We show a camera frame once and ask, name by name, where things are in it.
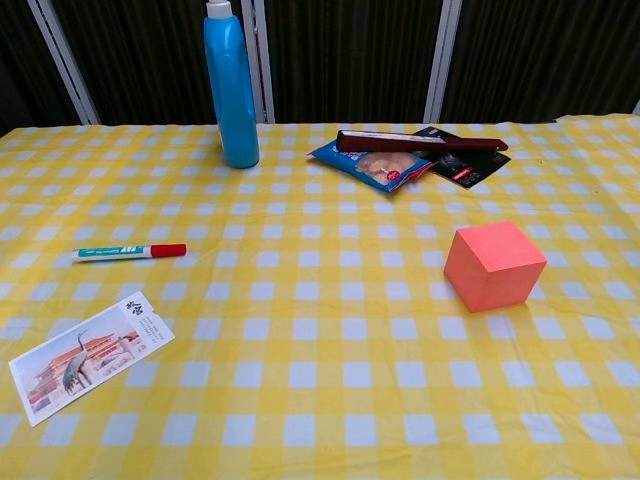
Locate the orange-red cube block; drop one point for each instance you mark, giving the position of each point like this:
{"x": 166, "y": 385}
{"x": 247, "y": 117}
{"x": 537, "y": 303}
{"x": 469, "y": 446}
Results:
{"x": 492, "y": 272}

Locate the white marker pen red cap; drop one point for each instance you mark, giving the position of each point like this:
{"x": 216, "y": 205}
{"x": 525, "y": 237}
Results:
{"x": 120, "y": 251}

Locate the blue snack bag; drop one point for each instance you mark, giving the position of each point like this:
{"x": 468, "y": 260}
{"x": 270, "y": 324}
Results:
{"x": 375, "y": 167}

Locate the yellow white checked tablecloth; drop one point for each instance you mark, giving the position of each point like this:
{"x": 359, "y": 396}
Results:
{"x": 320, "y": 360}

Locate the blue detergent bottle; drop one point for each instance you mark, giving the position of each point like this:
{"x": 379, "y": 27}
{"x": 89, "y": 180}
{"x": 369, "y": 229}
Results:
{"x": 232, "y": 100}

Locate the black red product package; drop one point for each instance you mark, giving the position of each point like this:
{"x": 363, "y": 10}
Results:
{"x": 470, "y": 167}

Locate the palace picture postcard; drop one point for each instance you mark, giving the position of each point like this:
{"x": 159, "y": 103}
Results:
{"x": 95, "y": 360}

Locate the grey metal partition post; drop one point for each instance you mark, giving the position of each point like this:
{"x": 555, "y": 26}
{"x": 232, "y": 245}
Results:
{"x": 263, "y": 65}
{"x": 65, "y": 65}
{"x": 442, "y": 65}
{"x": 636, "y": 107}

